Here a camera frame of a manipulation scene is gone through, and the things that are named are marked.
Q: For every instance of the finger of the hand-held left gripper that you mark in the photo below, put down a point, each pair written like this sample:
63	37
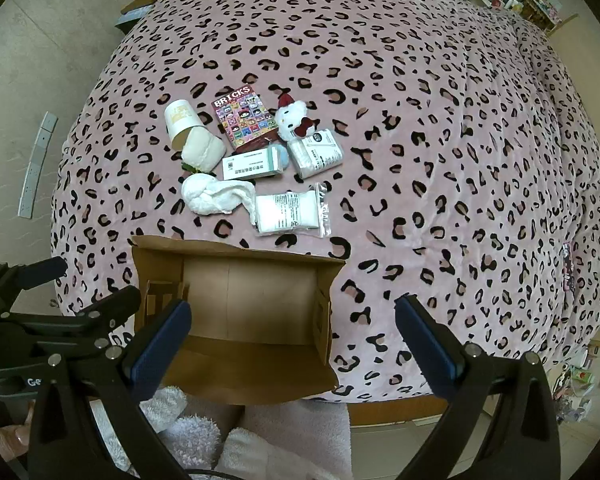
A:
25	277
115	306

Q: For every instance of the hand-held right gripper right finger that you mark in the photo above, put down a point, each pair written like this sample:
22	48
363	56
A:
427	347

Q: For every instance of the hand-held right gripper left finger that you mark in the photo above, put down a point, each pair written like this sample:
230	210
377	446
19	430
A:
162	347

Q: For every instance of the brown cardboard box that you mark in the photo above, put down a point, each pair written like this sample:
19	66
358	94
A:
250	280

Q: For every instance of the white knotted cloth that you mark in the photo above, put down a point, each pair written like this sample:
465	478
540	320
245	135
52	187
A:
205	195

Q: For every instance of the zip bag of cotton pads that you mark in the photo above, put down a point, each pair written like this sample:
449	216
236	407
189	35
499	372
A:
285	212

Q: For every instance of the white medicine box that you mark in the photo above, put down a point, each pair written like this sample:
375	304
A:
250	165

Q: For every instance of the white paper cup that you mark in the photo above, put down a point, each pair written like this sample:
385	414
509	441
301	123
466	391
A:
180	117

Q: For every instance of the white cat plush toy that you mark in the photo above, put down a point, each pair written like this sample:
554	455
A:
290	117

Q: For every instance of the person's left hand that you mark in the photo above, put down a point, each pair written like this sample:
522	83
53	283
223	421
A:
5	440

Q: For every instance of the white fluffy robe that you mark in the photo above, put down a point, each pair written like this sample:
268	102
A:
180	425

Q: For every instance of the grey power strip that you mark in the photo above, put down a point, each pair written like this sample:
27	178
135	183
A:
35	170

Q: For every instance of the pink fleece trousers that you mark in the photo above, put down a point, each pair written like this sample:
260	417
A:
300	435

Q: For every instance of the small floor clutter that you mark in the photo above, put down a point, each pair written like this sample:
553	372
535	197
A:
585	380

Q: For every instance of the pink leopard print blanket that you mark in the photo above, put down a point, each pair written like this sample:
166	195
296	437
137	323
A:
430	160

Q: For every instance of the cotton swab pack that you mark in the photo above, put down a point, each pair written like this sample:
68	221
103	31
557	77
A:
315	155

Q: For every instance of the light blue soft ball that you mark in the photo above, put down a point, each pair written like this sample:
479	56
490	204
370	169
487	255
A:
282	157

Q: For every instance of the colourful printed toy box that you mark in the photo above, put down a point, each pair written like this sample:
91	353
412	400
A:
242	117

